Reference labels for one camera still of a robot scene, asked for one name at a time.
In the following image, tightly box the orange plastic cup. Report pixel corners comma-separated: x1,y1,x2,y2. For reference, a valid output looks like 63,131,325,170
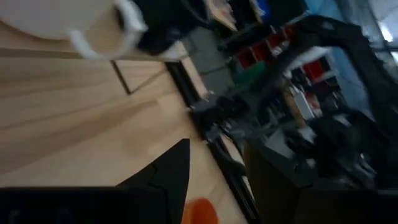
181,197,220,224

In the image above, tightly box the red storage bin rack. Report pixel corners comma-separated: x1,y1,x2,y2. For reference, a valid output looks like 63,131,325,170
234,23,340,110

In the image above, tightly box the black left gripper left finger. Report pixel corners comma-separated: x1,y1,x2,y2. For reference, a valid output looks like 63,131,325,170
116,138,191,224

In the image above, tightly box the white mug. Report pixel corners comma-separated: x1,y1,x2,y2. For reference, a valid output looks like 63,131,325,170
0,0,149,62

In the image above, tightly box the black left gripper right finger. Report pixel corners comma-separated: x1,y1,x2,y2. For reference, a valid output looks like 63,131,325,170
243,142,312,224

